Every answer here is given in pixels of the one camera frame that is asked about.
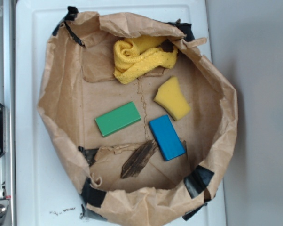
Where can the dark brown wood chip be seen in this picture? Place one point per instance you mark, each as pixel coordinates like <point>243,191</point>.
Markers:
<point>139,159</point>

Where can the brown paper bag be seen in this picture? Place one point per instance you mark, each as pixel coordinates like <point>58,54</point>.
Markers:
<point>79,85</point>

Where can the yellow sponge piece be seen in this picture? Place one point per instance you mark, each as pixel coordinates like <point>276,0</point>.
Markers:
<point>171,98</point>

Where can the green rectangular block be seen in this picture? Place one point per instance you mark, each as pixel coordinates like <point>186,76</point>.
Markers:
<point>118,119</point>

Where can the blue rectangular block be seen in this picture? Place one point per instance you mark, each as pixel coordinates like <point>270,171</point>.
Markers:
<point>165,135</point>

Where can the yellow microfiber cloth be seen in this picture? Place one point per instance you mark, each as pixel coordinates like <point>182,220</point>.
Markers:
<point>134,57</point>

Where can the white plastic tray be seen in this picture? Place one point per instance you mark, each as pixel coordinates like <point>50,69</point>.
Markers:
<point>45,196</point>

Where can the aluminium frame rail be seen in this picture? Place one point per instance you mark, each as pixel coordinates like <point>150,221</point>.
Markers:
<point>7,98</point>

